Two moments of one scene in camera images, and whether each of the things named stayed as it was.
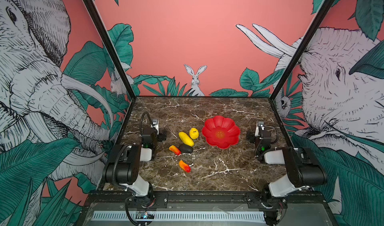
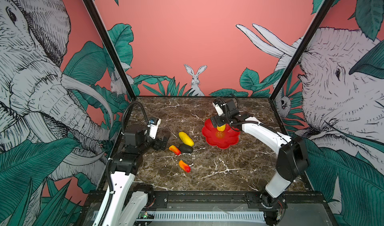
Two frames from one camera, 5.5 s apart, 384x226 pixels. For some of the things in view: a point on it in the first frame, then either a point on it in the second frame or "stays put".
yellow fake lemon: (193, 133) -> (221, 128)
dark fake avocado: (185, 148) stays put
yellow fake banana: (186, 139) stays put
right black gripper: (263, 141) -> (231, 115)
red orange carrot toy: (185, 167) stays put
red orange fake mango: (174, 149) stays put
